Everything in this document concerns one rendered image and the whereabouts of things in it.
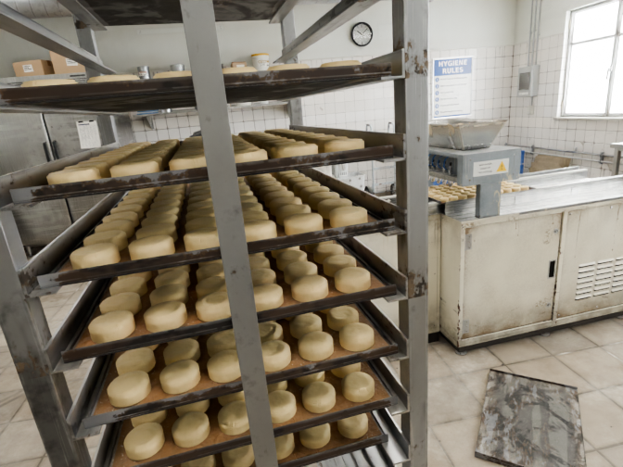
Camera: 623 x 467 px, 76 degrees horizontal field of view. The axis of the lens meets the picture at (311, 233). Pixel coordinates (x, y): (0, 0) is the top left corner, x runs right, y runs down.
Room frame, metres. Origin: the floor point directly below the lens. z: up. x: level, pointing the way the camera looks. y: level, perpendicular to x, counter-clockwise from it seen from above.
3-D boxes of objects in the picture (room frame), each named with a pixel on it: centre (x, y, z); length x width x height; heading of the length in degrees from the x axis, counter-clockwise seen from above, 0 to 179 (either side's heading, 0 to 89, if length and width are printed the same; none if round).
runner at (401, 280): (0.78, -0.03, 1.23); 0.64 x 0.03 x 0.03; 13
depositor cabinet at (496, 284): (2.44, -1.33, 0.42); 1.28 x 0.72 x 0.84; 102
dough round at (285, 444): (0.51, 0.08, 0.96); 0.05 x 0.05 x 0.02
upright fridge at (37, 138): (5.13, 2.92, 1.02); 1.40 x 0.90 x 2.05; 99
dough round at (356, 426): (0.54, -0.04, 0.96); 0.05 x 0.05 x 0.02
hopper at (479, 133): (2.35, -0.86, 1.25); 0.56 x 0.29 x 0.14; 12
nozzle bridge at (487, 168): (2.35, -0.86, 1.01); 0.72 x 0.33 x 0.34; 12
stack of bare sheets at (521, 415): (1.48, -0.93, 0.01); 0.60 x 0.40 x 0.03; 150
